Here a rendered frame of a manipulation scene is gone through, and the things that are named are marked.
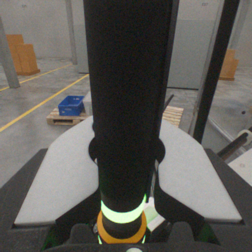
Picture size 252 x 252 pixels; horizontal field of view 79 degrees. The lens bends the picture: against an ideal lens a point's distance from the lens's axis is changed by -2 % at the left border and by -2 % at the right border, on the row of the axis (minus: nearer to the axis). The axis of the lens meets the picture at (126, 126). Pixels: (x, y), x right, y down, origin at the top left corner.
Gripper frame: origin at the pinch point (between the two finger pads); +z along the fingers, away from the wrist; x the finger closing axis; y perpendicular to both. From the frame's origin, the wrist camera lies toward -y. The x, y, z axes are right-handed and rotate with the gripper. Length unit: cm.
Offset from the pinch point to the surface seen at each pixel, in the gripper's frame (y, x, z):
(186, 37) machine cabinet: -4, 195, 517
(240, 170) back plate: 26.2, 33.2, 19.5
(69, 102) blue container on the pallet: 132, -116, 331
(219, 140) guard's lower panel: 58, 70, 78
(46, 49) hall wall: 97, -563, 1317
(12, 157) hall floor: 151, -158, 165
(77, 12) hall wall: -133, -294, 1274
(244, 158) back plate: 23.9, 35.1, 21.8
